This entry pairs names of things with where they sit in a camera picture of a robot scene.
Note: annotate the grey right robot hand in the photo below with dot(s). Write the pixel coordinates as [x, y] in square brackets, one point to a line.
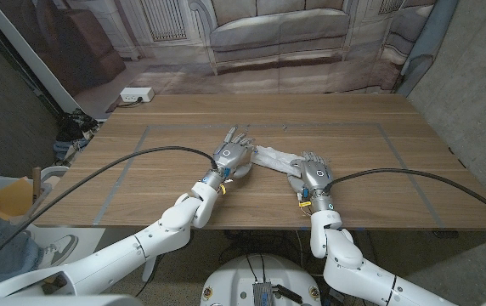
[316, 174]

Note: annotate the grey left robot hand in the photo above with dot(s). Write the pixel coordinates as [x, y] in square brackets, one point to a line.
[230, 155]

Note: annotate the white tissue paper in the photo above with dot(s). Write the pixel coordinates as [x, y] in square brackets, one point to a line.
[275, 157]

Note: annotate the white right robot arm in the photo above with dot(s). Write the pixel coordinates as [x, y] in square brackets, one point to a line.
[353, 263]

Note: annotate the printed sofa room backdrop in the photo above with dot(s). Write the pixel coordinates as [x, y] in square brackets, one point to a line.
[268, 64]

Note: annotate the white power strip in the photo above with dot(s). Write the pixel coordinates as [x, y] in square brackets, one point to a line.
[137, 94]

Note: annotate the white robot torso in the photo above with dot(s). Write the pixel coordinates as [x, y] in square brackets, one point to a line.
[234, 276]

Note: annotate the grey finned electronics module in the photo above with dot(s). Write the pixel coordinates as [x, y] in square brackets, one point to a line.
[262, 294]

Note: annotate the white table leg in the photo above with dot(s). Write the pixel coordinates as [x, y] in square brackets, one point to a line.
[148, 268]

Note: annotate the pile of dark bags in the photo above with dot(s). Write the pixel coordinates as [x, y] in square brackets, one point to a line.
[73, 127]

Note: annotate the grey rolled backdrop tube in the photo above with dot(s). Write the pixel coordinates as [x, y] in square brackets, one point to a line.
[425, 47]

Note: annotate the white plastic bin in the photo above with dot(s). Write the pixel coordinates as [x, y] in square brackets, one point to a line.
[56, 172]

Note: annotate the grey white sneaker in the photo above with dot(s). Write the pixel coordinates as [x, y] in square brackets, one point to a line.
[60, 248]

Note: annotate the orange folder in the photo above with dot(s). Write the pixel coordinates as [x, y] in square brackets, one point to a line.
[11, 200]

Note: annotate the white diagonal frame beam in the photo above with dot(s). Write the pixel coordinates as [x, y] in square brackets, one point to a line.
[26, 51]

